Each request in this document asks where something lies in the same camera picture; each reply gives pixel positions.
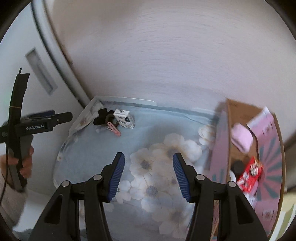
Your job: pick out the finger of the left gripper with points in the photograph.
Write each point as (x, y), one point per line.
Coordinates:
(62, 118)

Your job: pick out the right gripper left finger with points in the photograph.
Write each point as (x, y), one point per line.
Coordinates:
(60, 218)

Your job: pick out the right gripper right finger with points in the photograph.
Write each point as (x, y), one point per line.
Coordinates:
(237, 219)

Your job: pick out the red snack packet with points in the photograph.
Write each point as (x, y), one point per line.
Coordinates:
(251, 175)

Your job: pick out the black scrunchie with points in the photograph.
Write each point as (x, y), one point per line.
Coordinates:
(104, 116)

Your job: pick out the black lid glass jar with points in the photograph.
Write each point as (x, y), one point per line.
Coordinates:
(237, 168)

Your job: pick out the small white printed carton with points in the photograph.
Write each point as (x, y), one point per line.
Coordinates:
(124, 118)

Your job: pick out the person left hand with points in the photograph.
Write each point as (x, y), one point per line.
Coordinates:
(26, 170)

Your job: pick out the pink hair clip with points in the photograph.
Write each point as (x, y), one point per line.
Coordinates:
(110, 126)

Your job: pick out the floral blue table mat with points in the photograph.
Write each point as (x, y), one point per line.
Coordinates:
(148, 204)

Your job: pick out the pink cardboard box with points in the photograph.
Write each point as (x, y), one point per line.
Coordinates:
(268, 192)

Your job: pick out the pink white paper packet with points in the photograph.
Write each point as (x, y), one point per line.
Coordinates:
(262, 124)

